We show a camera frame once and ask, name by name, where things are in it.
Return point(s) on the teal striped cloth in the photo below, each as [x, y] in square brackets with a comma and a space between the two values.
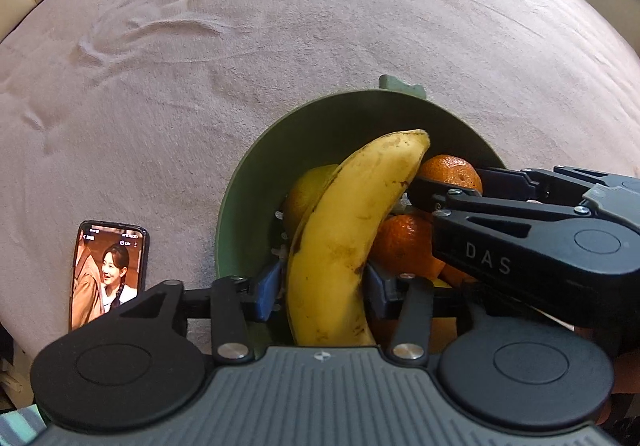
[20, 422]

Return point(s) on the large yellow citrus fruit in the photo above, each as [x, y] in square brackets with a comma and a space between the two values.
[305, 198]

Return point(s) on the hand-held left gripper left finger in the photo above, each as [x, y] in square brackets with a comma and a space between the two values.
[267, 288]

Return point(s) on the small yellow citrus fruit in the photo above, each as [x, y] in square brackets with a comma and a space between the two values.
[440, 283]

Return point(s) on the yellow banana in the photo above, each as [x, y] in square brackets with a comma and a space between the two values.
[340, 236]

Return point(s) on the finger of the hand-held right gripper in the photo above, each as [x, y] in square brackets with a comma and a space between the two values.
[490, 236]
[540, 183]

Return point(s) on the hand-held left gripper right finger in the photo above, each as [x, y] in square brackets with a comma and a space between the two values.
[375, 288]

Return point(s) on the green strainer bowl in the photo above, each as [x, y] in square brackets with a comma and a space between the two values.
[350, 121]

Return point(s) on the black smartphone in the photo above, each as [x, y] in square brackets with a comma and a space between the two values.
[107, 271]

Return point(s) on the pink blanket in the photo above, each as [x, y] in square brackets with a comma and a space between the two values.
[250, 51]

